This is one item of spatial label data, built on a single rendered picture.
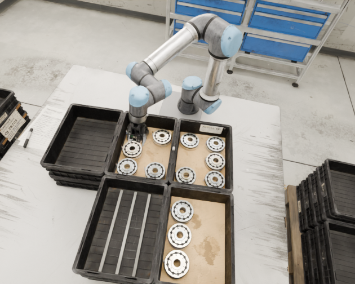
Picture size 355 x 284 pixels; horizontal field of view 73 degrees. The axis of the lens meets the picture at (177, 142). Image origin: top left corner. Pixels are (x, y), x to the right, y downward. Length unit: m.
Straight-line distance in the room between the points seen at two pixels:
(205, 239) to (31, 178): 0.97
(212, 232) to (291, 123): 1.99
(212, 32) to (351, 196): 1.45
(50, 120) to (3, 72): 1.82
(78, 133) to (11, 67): 2.18
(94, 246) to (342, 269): 1.46
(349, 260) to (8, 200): 1.99
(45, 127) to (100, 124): 0.39
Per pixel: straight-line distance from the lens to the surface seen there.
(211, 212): 1.19
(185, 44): 1.15
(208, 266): 1.13
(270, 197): 1.47
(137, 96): 0.91
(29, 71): 3.37
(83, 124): 1.48
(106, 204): 1.20
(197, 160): 1.30
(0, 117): 2.15
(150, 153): 1.30
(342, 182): 2.06
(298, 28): 3.00
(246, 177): 1.47
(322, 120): 3.15
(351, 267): 1.96
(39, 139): 1.66
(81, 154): 1.36
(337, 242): 1.97
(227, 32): 1.12
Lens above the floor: 1.93
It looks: 55 degrees down
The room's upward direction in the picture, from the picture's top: 8 degrees clockwise
